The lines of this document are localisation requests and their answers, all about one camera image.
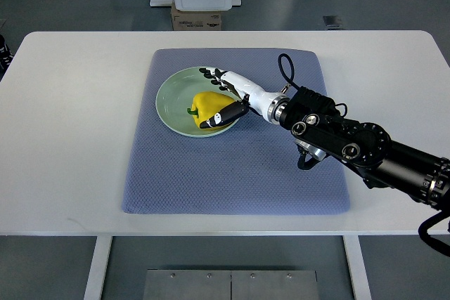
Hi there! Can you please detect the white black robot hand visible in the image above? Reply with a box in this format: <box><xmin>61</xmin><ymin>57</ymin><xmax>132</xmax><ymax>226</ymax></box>
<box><xmin>199</xmin><ymin>67</ymin><xmax>290</xmax><ymax>129</ymax></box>

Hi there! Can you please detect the yellow bell pepper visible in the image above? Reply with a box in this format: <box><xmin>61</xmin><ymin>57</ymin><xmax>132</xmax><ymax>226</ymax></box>
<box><xmin>186</xmin><ymin>91</ymin><xmax>235</xmax><ymax>128</ymax></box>

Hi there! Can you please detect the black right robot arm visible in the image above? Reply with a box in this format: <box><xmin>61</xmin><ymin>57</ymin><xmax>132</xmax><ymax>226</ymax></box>
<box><xmin>276</xmin><ymin>74</ymin><xmax>449</xmax><ymax>256</ymax></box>

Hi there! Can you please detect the light green plate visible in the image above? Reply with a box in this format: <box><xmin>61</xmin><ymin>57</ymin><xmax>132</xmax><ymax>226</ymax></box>
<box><xmin>155</xmin><ymin>67</ymin><xmax>238</xmax><ymax>138</ymax></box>

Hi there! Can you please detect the blue-grey quilted mat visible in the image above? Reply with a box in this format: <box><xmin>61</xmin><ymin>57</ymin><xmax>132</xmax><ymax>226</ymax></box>
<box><xmin>122</xmin><ymin>48</ymin><xmax>350</xmax><ymax>215</ymax></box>

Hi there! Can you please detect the cardboard box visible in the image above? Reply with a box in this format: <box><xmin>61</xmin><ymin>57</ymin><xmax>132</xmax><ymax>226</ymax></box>
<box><xmin>171</xmin><ymin>5</ymin><xmax>222</xmax><ymax>31</ymax></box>

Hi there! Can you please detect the right white table leg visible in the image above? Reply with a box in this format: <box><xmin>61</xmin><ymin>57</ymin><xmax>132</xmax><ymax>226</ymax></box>
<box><xmin>343</xmin><ymin>235</ymin><xmax>372</xmax><ymax>300</ymax></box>

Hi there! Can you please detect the white table leg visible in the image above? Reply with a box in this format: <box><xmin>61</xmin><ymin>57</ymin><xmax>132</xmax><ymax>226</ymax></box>
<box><xmin>84</xmin><ymin>235</ymin><xmax>113</xmax><ymax>300</ymax></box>
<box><xmin>343</xmin><ymin>235</ymin><xmax>372</xmax><ymax>300</ymax></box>

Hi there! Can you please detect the left white table leg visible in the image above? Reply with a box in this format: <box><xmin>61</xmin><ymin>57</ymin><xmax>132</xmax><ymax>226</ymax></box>
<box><xmin>84</xmin><ymin>235</ymin><xmax>113</xmax><ymax>300</ymax></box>

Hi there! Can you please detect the black white sneaker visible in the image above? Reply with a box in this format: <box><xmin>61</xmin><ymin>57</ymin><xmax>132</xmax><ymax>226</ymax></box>
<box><xmin>0</xmin><ymin>35</ymin><xmax>13</xmax><ymax>71</ymax></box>

